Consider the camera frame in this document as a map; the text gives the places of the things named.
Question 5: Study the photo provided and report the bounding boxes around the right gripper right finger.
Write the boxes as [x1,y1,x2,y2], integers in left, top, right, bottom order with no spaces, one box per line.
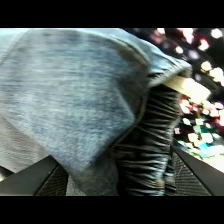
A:
[171,145,224,197]

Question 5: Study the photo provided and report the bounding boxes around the blue jeans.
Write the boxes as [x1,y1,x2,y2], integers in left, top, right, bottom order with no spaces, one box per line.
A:
[0,28,212,197]

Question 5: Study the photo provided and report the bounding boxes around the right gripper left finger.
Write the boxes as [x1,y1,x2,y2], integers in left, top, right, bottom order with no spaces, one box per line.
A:
[0,154,70,197]

